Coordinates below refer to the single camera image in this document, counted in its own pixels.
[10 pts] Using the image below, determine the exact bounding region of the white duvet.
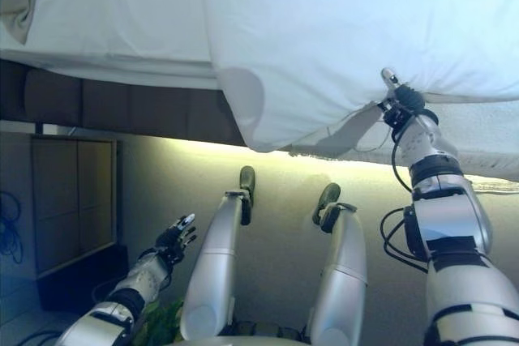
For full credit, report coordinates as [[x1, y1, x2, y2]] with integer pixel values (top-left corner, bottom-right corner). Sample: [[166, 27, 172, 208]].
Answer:
[[200, 0, 519, 159]]

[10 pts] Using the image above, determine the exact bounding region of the robot left silver leg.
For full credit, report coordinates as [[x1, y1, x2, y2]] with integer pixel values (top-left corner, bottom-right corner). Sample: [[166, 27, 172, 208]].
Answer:
[[179, 165, 257, 341]]

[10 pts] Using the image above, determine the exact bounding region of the white bed sheet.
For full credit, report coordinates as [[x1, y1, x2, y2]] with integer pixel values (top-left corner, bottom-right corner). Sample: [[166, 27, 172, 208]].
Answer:
[[0, 0, 222, 90]]

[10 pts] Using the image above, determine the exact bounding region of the robot silver pelvis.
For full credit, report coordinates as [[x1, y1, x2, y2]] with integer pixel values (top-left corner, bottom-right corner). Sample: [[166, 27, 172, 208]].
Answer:
[[169, 319, 317, 346]]

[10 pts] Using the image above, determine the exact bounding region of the robot right silver leg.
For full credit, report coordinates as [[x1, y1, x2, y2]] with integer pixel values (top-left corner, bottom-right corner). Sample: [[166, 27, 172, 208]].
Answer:
[[306, 182, 368, 346]]

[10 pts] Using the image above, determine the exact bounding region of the blue cable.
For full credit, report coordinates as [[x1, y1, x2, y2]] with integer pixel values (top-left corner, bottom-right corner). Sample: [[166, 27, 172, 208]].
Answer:
[[0, 191, 25, 266]]

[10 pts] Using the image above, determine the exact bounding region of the brown bed frame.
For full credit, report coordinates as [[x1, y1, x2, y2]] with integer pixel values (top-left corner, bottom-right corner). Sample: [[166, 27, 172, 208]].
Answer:
[[0, 58, 248, 148]]

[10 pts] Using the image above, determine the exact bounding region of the grey knit fringed throw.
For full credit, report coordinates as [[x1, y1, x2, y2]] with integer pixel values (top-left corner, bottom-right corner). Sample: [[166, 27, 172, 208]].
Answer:
[[291, 92, 519, 195]]

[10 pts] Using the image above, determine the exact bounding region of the green object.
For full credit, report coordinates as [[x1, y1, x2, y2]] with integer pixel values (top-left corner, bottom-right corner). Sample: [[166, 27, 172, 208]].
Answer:
[[133, 297, 186, 346]]

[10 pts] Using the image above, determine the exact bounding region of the robot silver leg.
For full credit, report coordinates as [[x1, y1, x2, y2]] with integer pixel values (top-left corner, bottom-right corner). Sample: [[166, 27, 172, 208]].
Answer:
[[179, 165, 257, 341], [306, 182, 368, 346]]

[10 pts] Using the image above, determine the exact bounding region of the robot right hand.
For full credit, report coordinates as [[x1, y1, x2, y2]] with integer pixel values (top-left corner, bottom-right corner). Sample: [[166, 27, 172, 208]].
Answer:
[[379, 66, 427, 129]]

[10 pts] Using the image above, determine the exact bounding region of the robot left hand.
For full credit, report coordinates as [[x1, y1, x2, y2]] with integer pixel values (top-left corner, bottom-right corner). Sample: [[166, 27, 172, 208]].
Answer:
[[155, 212, 199, 267]]

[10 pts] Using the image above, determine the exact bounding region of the wooden nightstand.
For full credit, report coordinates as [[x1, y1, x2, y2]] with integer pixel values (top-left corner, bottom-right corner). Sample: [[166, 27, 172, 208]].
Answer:
[[30, 133, 131, 314]]

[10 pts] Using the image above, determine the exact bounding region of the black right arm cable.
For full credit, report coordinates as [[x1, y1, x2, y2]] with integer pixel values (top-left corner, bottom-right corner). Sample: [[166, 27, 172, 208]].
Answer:
[[380, 114, 431, 274]]

